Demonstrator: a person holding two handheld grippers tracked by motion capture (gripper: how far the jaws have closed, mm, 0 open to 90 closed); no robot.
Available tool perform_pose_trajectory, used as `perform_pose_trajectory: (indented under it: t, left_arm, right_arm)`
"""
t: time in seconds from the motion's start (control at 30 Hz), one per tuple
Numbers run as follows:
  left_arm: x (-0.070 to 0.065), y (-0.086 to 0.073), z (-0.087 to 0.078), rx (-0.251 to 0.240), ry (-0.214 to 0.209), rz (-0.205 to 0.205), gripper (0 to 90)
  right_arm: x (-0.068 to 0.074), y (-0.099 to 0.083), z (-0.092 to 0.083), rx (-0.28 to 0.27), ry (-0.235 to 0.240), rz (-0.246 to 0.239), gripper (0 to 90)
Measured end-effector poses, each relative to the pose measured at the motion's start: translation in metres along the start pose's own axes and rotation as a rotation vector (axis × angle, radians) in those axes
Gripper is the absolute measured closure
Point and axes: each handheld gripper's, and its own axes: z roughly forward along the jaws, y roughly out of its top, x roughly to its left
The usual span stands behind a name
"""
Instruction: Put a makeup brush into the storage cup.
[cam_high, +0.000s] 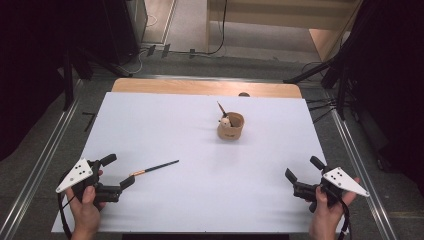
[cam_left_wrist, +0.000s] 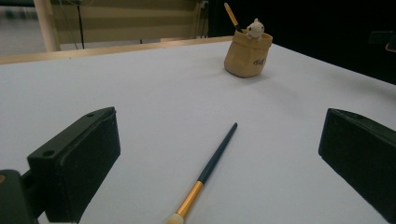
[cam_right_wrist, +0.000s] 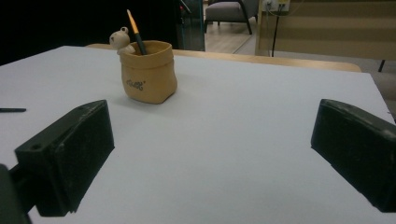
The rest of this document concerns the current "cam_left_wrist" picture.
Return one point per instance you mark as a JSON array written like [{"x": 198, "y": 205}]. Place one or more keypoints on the white table sheet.
[{"x": 155, "y": 93}]

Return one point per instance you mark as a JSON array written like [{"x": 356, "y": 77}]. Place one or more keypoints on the light wooden furniture frame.
[{"x": 124, "y": 18}]

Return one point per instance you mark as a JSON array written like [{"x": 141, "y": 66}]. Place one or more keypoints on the black curtain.
[{"x": 327, "y": 31}]

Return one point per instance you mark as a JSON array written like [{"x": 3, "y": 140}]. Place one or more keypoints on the dark blue gold makeup brush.
[
  {"x": 232, "y": 17},
  {"x": 214, "y": 158}
]

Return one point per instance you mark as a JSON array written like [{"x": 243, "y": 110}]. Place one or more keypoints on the tan pen holder with bear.
[{"x": 246, "y": 59}]

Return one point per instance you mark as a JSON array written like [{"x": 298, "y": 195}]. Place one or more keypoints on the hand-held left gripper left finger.
[{"x": 77, "y": 161}]

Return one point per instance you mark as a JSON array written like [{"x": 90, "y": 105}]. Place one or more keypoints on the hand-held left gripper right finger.
[{"x": 364, "y": 155}]

